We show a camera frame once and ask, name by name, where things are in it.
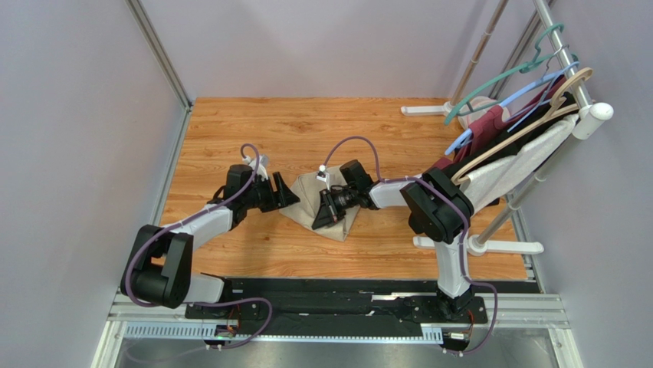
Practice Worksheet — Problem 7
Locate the pink white garment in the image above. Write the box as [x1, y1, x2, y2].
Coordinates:
[457, 96, 499, 130]

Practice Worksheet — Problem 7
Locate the aluminium frame rail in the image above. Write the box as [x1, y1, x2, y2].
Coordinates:
[92, 294, 582, 367]

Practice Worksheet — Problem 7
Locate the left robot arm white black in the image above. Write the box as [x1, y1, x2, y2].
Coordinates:
[120, 164, 300, 309]

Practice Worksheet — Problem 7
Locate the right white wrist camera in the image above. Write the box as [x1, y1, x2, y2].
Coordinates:
[316, 165, 330, 186]

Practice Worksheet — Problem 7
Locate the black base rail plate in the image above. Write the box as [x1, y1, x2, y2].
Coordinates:
[137, 275, 542, 339]

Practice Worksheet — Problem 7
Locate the metal clothes rack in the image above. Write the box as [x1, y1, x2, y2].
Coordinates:
[400, 0, 615, 256]

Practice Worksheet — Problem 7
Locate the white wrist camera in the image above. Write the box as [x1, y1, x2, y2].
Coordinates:
[316, 165, 330, 186]
[242, 154, 269, 180]

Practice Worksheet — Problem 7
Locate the wooden clothes hanger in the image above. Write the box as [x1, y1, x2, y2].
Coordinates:
[448, 67, 596, 187]

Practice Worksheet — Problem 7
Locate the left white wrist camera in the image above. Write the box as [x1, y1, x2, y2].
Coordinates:
[242, 154, 269, 180]

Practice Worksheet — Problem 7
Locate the maroon garment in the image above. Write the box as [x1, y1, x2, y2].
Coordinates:
[432, 76, 566, 170]

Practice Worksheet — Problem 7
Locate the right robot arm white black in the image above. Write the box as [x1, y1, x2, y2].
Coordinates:
[312, 160, 474, 313]

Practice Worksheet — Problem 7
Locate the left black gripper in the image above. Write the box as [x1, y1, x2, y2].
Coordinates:
[242, 172, 300, 212]

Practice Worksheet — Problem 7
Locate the beige linen napkin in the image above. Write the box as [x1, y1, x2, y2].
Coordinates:
[280, 172, 360, 242]

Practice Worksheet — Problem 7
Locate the blue clothes hanger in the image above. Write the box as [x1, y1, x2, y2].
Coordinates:
[445, 61, 582, 156]

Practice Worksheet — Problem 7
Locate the white towel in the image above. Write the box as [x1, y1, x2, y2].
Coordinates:
[461, 113, 579, 213]

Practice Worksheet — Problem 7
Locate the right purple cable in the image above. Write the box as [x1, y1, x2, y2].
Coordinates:
[320, 135, 498, 357]

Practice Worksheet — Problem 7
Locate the black garment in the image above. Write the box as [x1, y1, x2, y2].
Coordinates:
[442, 93, 578, 205]

